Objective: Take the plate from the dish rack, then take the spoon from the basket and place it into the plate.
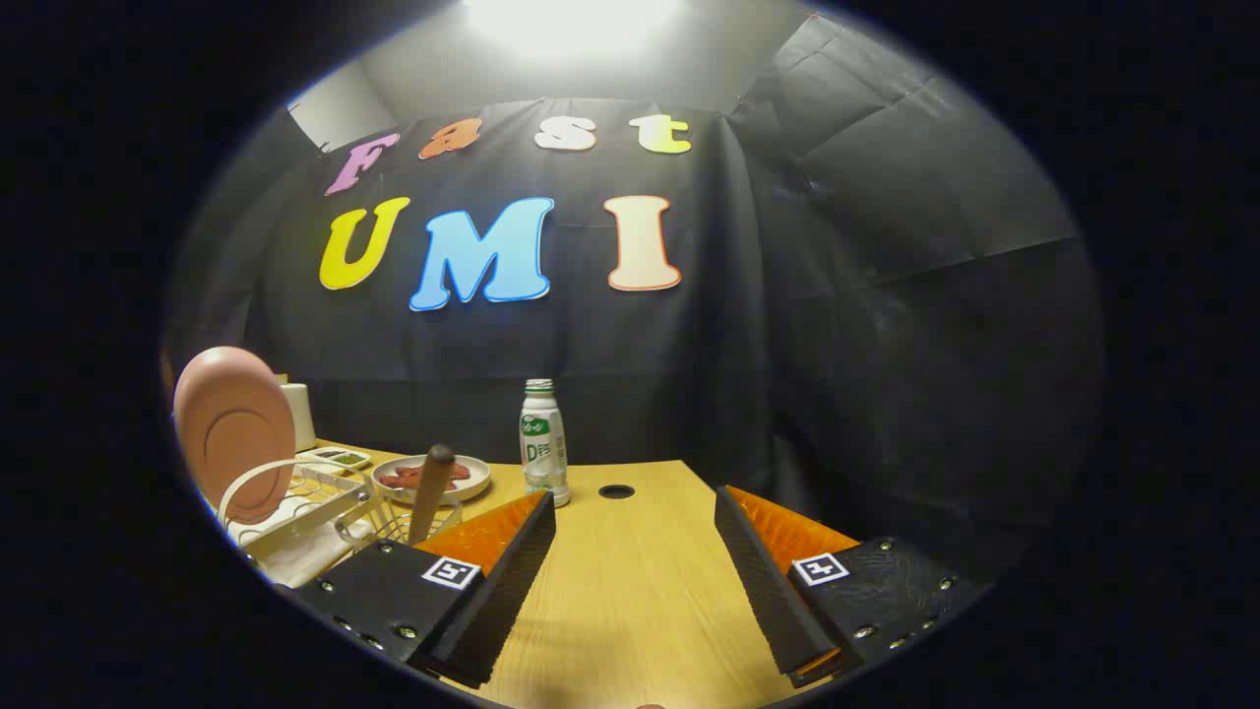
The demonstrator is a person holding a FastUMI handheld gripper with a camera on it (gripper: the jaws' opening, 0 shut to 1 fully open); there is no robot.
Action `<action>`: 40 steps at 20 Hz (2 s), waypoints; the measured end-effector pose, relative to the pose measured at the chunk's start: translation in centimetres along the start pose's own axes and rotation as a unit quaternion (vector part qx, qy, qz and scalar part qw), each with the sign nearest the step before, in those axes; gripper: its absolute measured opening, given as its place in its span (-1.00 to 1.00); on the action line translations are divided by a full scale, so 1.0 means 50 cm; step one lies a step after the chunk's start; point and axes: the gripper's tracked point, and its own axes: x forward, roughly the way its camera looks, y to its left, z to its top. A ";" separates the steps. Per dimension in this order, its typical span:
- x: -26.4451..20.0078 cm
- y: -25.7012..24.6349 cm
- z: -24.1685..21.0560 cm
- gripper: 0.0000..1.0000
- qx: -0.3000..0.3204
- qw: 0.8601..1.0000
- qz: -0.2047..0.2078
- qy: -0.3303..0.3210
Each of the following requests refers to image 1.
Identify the red meat piece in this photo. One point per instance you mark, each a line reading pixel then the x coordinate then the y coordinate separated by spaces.
pixel 460 473
pixel 397 480

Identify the white toaster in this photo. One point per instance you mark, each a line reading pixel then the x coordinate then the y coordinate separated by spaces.
pixel 299 414

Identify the beige plate with meat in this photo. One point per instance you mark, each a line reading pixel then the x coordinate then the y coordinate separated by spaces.
pixel 477 483

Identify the pink plate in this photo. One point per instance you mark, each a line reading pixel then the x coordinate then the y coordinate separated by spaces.
pixel 231 423

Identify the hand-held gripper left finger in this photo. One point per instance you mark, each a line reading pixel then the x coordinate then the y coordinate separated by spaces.
pixel 512 581

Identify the black backdrop cloth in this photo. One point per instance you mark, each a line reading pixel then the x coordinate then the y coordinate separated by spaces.
pixel 689 374

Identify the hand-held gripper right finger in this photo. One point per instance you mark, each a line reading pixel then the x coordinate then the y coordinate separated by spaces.
pixel 763 581

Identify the white green-label drink bottle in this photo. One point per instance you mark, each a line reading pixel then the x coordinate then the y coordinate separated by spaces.
pixel 543 443

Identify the small white seasoning dish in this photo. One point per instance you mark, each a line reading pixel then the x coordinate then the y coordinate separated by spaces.
pixel 340 458

